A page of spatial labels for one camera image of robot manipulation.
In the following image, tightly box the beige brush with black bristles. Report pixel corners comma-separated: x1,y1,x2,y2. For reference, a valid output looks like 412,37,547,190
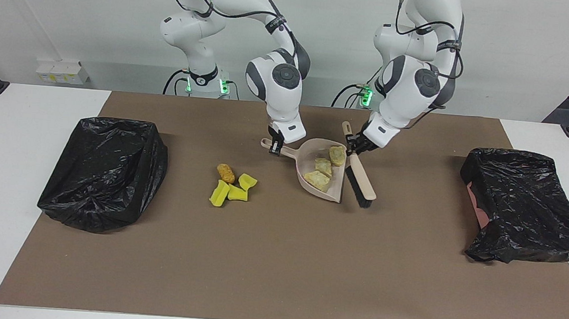
336,120,382,209

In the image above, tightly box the beige plastic dustpan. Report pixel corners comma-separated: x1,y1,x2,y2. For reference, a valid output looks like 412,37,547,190
256,134,349,205

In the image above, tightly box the yellow sponge piece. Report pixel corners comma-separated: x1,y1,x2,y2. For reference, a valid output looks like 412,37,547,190
227,184,250,203
237,172,259,193
208,178,231,208

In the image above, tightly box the brown fried nugget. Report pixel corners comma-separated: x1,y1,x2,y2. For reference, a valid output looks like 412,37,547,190
215,162,238,185

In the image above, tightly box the pink plastic bin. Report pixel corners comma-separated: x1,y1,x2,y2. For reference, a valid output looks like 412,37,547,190
464,181,495,231

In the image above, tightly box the black trash bag bin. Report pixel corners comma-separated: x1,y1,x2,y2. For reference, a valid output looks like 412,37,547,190
35,112,172,238

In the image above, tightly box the black bag over pink bin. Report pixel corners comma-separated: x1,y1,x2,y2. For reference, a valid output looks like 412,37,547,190
453,145,569,270

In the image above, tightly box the brown table mat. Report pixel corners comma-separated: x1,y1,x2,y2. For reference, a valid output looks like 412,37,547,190
0,83,569,319

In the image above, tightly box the black base cable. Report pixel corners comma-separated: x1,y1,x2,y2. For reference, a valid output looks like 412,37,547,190
162,67,191,97
331,81,370,110

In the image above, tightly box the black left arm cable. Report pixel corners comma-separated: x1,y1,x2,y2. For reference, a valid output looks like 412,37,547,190
389,0,470,113

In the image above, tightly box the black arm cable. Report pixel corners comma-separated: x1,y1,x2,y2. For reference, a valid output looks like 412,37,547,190
159,0,289,33
389,0,470,113

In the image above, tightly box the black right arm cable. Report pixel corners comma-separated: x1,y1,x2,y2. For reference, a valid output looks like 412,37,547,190
159,0,289,33

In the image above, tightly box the white wall socket box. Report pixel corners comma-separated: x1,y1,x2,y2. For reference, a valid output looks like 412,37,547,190
35,57,92,87

